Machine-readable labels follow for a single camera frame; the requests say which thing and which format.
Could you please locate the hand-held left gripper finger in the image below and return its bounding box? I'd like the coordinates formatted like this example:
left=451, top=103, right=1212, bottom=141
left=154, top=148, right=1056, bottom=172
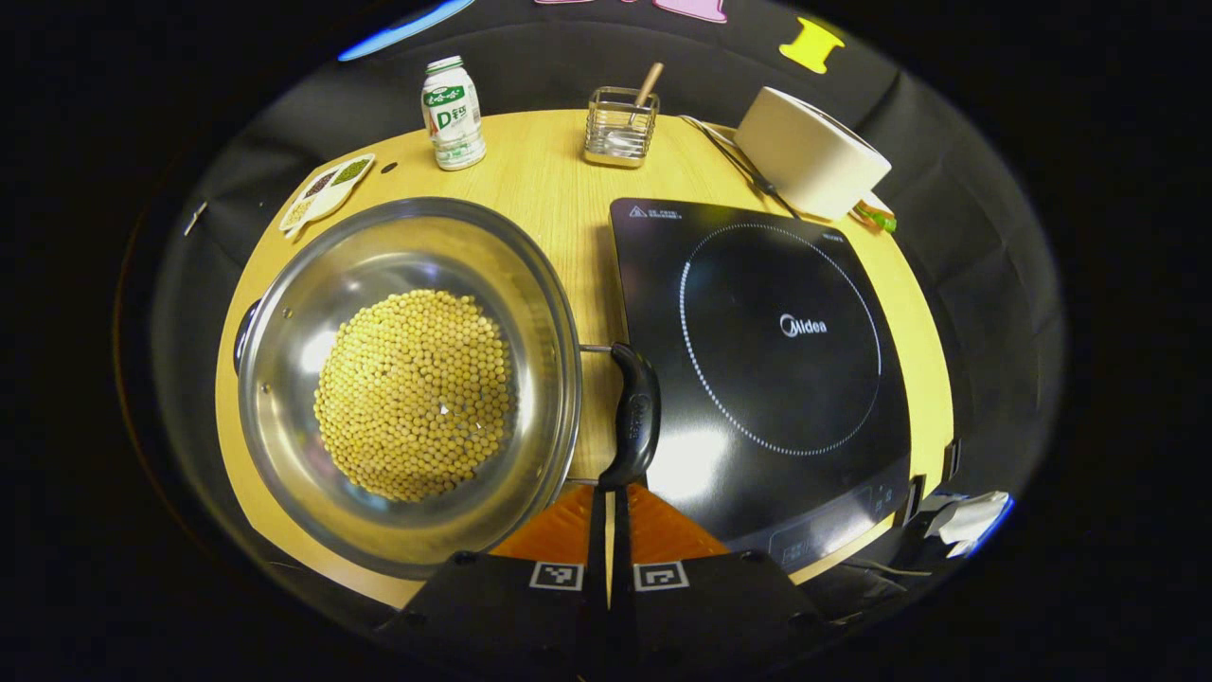
left=611, top=483, right=839, bottom=682
left=374, top=483, right=612, bottom=682

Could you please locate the black induction cooktop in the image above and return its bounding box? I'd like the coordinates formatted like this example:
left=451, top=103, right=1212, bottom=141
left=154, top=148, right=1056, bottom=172
left=609, top=197, right=912, bottom=574

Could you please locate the stainless steel pot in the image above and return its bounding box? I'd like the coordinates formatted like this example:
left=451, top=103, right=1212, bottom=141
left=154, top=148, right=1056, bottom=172
left=232, top=196, right=662, bottom=581

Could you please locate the pile of yellow soybeans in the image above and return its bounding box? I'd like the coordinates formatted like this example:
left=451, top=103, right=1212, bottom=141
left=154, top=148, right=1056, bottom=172
left=313, top=289, right=517, bottom=503

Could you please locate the white crumpled paper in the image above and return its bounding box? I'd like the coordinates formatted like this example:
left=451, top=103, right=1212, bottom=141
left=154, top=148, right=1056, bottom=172
left=923, top=491, right=1012, bottom=560

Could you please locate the lettuce sandwich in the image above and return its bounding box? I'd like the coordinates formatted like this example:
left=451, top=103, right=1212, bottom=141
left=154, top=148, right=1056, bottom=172
left=852, top=194, right=899, bottom=235

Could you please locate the white toaster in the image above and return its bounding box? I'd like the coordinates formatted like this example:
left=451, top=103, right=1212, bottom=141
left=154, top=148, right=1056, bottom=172
left=734, top=86, right=893, bottom=224

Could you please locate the white divided bean dish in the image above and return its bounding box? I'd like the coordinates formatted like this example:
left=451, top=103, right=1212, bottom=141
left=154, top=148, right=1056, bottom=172
left=278, top=153, right=377, bottom=235

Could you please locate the white drink bottle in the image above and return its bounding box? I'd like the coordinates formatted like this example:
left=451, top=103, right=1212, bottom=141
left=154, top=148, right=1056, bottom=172
left=421, top=55, right=488, bottom=172

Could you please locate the wire mesh utensil holder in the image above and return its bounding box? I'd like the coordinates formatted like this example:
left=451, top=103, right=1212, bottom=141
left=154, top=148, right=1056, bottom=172
left=583, top=86, right=661, bottom=170

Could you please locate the black toaster cable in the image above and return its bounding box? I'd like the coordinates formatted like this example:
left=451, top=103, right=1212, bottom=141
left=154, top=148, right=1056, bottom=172
left=680, top=114, right=806, bottom=221

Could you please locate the wooden handled spoon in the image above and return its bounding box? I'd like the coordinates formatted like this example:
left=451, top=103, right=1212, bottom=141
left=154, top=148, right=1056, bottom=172
left=606, top=62, right=666, bottom=153

